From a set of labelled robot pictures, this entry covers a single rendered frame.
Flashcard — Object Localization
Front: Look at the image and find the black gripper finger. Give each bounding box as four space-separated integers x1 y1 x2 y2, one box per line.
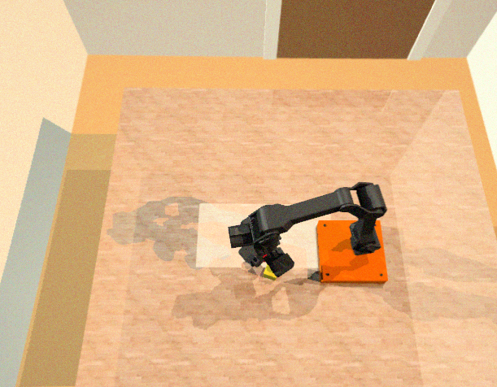
263 255 272 266

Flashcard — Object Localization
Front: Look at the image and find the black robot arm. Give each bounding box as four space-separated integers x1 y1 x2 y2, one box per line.
228 182 388 267

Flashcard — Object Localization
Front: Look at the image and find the yellow cube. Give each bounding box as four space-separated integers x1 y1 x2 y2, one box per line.
264 265 277 280

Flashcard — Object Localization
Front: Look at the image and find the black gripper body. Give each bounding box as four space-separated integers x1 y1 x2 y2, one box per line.
240 217 294 277

